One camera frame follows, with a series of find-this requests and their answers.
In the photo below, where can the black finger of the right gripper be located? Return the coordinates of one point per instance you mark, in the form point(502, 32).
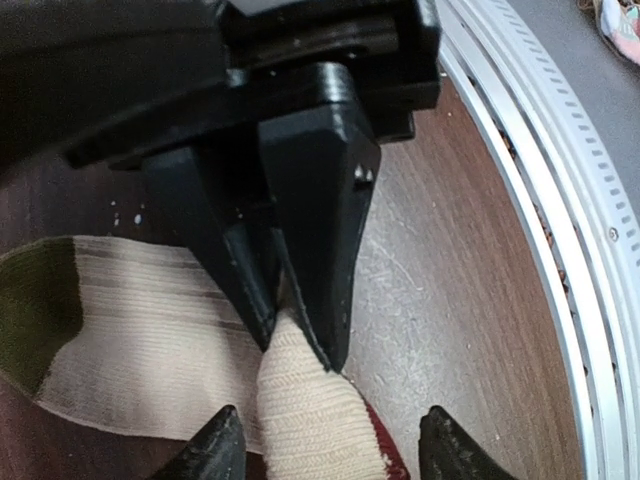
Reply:
point(216, 203)
point(320, 160)

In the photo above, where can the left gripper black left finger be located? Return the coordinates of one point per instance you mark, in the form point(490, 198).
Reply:
point(216, 451)

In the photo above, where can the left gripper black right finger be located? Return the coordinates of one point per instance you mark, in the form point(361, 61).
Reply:
point(447, 451)

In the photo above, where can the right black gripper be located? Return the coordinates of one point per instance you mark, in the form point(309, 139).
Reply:
point(115, 81)

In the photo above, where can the striped beige green sock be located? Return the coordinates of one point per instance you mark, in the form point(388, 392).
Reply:
point(136, 339)

